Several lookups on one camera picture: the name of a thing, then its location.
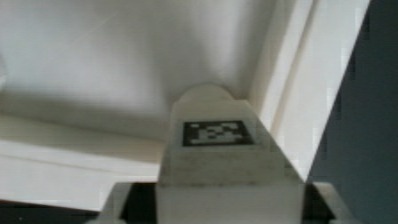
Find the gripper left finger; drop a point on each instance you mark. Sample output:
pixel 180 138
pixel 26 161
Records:
pixel 130 205

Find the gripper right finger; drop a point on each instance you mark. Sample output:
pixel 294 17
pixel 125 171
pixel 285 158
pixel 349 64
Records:
pixel 326 209

